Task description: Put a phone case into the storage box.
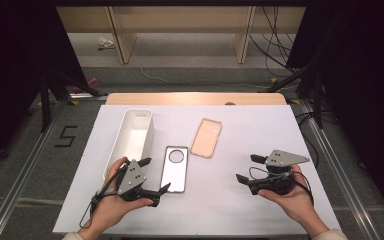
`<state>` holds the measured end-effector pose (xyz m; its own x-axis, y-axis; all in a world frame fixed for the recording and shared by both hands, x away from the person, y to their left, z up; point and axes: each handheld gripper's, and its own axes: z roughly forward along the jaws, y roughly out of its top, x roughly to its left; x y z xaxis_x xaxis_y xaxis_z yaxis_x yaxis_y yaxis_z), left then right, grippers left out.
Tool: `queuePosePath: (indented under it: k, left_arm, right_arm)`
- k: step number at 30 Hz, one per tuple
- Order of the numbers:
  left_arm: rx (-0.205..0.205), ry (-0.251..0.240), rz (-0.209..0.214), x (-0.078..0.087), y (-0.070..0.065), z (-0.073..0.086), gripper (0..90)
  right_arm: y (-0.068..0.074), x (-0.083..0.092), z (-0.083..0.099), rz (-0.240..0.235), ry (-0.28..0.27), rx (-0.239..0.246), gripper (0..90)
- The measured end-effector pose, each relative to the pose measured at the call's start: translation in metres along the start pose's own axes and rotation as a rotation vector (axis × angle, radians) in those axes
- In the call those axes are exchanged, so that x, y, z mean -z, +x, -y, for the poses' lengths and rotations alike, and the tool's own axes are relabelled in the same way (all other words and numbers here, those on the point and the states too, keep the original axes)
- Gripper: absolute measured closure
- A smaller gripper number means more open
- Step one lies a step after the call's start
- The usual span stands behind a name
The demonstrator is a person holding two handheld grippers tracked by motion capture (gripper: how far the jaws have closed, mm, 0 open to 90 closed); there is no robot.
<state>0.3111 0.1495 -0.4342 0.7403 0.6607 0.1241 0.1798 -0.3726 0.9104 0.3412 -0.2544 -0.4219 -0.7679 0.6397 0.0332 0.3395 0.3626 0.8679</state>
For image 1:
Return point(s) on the grey phone case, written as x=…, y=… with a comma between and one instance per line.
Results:
x=173, y=176

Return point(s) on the yellow tape piece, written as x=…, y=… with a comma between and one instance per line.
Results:
x=73, y=102
x=273, y=80
x=293, y=101

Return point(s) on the beige phone case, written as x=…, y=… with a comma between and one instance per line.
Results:
x=205, y=140

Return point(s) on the person's left hand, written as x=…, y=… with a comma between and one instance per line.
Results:
x=108, y=208

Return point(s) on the crumpled white paper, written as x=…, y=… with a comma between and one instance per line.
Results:
x=105, y=42

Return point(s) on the person's right hand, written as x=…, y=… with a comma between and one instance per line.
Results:
x=296, y=203

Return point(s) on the white table mat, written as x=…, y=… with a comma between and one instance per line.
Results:
x=233, y=200

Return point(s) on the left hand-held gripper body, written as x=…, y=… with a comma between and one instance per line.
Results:
x=131, y=178

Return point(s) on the white plastic storage box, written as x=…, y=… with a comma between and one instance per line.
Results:
x=133, y=140

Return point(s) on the aluminium floor rail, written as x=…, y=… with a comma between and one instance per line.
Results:
x=346, y=186
x=16, y=191

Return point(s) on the light wooden shelf unit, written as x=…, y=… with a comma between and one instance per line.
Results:
x=180, y=20

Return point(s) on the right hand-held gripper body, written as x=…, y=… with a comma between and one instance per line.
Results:
x=278, y=183

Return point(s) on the pink object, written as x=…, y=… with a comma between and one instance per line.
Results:
x=93, y=81

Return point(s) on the black metal stand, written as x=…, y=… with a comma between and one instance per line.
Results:
x=45, y=100
x=318, y=100

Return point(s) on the black curtain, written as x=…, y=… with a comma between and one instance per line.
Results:
x=13, y=66
x=363, y=83

